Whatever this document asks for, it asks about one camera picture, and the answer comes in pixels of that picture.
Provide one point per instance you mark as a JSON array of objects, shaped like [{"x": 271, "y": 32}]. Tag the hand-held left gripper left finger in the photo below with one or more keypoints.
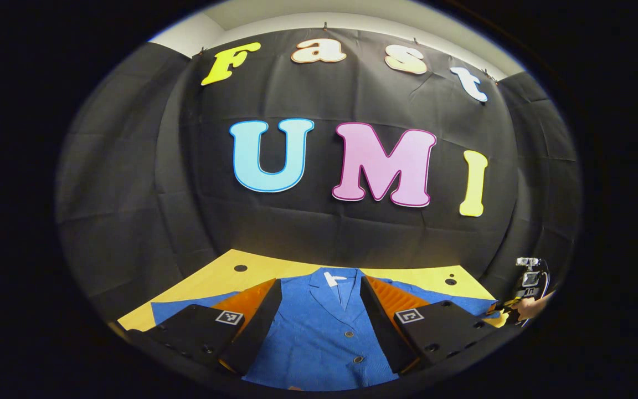
[{"x": 261, "y": 327}]

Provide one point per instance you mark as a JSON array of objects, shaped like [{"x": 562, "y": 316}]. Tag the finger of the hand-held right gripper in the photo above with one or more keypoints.
[{"x": 504, "y": 313}]

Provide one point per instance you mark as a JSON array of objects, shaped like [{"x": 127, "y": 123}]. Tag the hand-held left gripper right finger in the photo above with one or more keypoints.
[{"x": 377, "y": 327}]

